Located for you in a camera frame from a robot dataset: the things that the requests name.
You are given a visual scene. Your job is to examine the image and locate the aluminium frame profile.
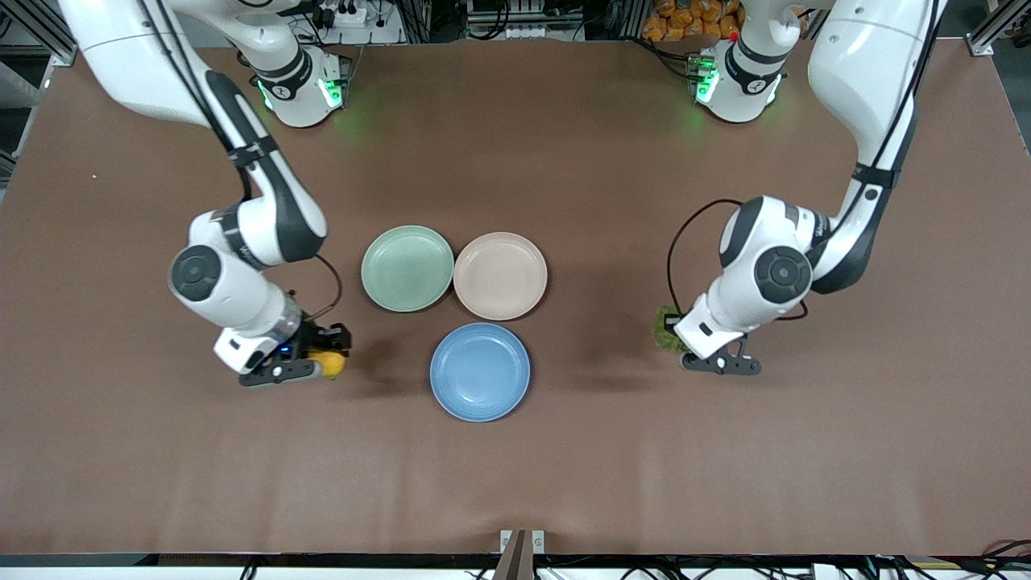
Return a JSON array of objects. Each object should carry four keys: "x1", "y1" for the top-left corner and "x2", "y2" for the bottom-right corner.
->
[
  {"x1": 967, "y1": 0, "x2": 1031, "y2": 57},
  {"x1": 0, "y1": 0, "x2": 81, "y2": 67}
]

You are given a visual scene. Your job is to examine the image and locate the green plate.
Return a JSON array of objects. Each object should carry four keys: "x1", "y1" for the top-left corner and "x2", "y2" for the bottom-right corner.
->
[{"x1": 360, "y1": 225, "x2": 456, "y2": 313}]

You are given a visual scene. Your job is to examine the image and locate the green lettuce leaf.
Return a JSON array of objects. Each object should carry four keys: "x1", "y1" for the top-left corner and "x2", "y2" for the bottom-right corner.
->
[{"x1": 652, "y1": 304, "x2": 692, "y2": 355}]

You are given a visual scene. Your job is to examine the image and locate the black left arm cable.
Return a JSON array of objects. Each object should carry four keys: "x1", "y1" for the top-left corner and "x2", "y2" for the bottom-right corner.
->
[{"x1": 666, "y1": 0, "x2": 943, "y2": 323}]

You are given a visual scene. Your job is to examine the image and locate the bag of oranges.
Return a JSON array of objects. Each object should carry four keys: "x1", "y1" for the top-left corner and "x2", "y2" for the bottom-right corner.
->
[{"x1": 642, "y1": 0, "x2": 742, "y2": 43}]

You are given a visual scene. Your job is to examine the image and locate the brown table cover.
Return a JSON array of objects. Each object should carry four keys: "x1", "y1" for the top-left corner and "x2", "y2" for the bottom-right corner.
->
[{"x1": 0, "y1": 39, "x2": 1031, "y2": 558}]

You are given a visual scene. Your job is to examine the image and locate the blue plate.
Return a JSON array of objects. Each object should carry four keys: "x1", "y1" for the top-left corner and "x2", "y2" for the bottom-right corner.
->
[{"x1": 429, "y1": 322, "x2": 532, "y2": 423}]

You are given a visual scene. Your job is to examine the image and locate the white power strip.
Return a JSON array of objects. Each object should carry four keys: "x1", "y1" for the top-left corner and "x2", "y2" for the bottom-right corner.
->
[{"x1": 310, "y1": 2, "x2": 368, "y2": 30}]

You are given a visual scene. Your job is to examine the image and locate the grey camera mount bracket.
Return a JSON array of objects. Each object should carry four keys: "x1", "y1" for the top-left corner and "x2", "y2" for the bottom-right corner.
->
[{"x1": 499, "y1": 529, "x2": 546, "y2": 580}]

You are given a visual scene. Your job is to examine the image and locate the black equipment rack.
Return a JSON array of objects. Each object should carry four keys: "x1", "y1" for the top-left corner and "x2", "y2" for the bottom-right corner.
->
[{"x1": 466, "y1": 0, "x2": 585, "y2": 43}]

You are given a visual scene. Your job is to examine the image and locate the beige plate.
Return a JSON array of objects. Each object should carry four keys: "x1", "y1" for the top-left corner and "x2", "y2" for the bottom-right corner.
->
[{"x1": 453, "y1": 232, "x2": 549, "y2": 321}]

